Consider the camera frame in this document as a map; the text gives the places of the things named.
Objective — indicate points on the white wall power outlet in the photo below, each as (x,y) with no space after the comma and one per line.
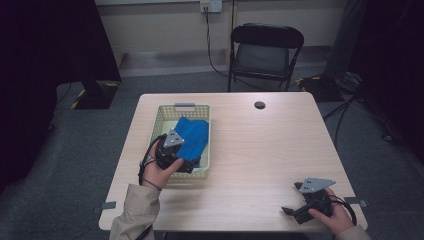
(211,5)

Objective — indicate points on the pale green plastic basket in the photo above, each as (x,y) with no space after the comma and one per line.
(166,115)

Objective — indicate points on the black striped-edge stand base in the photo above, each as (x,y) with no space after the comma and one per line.
(96,96)
(321,88)

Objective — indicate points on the person's left hand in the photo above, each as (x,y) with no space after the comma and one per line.
(158,175)

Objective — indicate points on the grey tape strip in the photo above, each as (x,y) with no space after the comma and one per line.
(108,205)
(356,201)

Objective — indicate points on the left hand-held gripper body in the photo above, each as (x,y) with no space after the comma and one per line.
(166,150)

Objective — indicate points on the black tripod stand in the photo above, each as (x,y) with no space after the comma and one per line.
(346,106)

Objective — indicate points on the person's right hand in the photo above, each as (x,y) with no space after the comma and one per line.
(333,220)

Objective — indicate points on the blue cloth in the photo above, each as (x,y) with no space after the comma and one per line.
(195,138)

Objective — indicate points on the black curtain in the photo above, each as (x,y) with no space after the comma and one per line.
(40,66)
(393,66)

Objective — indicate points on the black folding chair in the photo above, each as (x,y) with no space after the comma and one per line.
(263,56)

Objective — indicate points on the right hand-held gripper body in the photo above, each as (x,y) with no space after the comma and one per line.
(316,196)

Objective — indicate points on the grey hanging cloth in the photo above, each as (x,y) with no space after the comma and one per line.
(343,36)

